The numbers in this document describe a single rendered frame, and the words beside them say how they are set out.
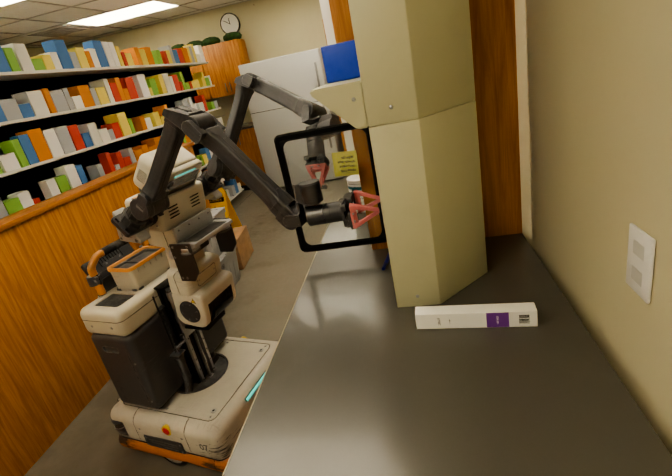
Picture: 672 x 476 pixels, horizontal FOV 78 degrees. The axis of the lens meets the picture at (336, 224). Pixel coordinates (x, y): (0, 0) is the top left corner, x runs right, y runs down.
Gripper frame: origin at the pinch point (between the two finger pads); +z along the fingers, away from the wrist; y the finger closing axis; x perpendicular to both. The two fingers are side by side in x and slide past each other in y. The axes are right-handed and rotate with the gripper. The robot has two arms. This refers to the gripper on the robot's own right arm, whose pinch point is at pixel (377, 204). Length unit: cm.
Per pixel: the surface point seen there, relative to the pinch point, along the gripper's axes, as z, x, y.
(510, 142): 40.0, -4.8, 22.9
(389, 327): -0.3, 24.1, -22.2
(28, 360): -195, 65, 38
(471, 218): 23.6, 6.6, -3.7
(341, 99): -1.4, -30.0, -14.3
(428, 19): 19.2, -41.4, -10.0
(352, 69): 0.0, -35.3, 5.5
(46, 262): -194, 25, 71
